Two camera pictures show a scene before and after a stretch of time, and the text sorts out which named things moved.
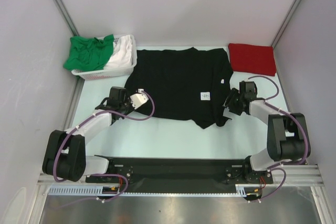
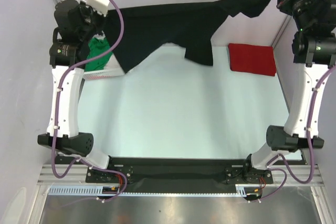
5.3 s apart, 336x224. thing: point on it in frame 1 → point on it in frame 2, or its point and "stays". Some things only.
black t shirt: (187, 84) → (136, 32)
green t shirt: (89, 53) stays
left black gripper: (127, 98) → (84, 8)
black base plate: (178, 174) stays
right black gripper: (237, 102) → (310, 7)
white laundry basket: (111, 72) stays
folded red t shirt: (252, 59) stays
